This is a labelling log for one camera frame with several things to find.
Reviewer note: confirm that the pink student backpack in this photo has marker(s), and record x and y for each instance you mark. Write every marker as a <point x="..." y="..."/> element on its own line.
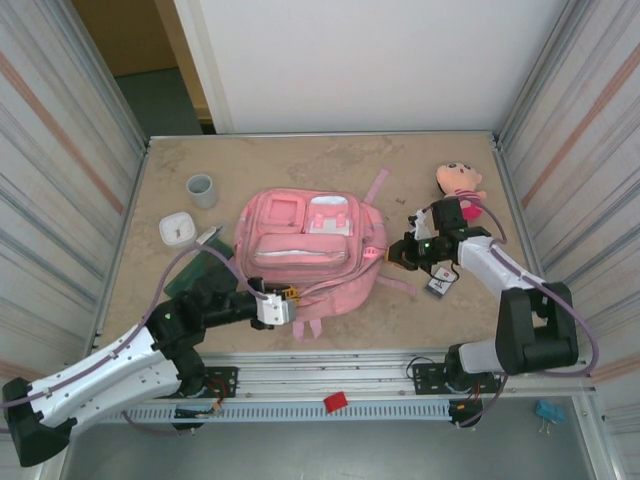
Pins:
<point x="300" y="260"/>

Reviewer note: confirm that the dark green notebook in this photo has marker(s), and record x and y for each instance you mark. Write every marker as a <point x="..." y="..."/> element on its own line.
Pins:
<point x="200" y="267"/>

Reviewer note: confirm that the pink plush doll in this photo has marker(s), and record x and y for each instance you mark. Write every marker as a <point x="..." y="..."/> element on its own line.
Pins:
<point x="457" y="182"/>

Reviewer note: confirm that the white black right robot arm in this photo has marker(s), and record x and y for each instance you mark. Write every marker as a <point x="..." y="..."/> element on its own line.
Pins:
<point x="495" y="265"/>

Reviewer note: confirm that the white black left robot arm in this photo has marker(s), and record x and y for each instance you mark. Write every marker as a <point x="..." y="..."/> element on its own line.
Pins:
<point x="100" y="370"/>

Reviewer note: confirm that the small black white tag card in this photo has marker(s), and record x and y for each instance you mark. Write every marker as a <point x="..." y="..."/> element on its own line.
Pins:
<point x="441" y="285"/>

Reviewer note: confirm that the white square box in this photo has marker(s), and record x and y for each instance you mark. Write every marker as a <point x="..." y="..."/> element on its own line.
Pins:
<point x="176" y="229"/>

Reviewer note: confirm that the small red block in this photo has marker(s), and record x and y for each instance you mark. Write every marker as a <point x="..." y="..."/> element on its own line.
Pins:
<point x="336" y="402"/>

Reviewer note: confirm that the grey plastic cup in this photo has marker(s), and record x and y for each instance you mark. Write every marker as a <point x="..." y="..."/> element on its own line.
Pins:
<point x="202" y="195"/>

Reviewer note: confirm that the blue binder clip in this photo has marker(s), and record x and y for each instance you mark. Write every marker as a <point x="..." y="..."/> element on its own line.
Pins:
<point x="549" y="410"/>

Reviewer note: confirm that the tan wooden door edge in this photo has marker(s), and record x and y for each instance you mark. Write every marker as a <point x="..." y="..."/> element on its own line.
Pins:
<point x="185" y="50"/>

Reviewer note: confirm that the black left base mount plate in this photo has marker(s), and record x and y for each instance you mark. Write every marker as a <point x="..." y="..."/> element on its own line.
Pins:
<point x="222" y="375"/>

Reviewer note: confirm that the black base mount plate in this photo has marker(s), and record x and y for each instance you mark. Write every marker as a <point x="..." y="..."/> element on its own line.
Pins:
<point x="430" y="377"/>
<point x="222" y="375"/>

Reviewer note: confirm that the aluminium mounting rail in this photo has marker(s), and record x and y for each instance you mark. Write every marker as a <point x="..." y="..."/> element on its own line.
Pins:
<point x="325" y="372"/>

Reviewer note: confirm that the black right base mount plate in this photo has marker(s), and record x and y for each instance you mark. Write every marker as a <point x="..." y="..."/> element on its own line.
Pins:
<point x="430" y="377"/>

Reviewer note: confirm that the aluminium frame post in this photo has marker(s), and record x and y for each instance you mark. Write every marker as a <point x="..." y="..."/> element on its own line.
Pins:
<point x="537" y="75"/>
<point x="114" y="75"/>

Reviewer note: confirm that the white door frame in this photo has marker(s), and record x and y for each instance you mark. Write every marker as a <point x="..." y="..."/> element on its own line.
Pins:
<point x="205" y="50"/>

